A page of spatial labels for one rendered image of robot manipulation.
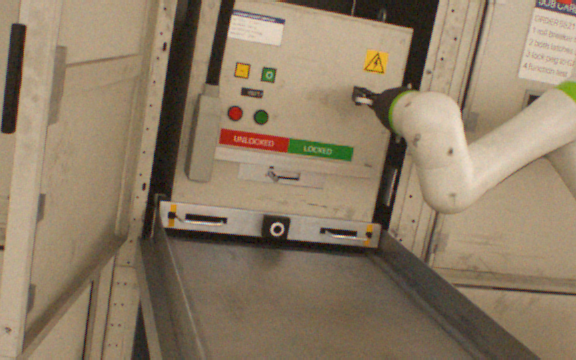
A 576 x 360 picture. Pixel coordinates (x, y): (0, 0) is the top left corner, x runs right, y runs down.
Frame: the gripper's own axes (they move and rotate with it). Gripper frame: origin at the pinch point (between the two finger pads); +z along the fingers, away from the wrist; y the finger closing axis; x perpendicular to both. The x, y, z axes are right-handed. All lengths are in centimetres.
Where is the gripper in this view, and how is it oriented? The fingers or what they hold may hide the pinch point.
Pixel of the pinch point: (361, 94)
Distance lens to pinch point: 161.0
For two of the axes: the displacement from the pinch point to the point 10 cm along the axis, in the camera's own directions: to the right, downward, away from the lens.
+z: -2.7, -2.6, 9.3
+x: 1.8, -9.6, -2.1
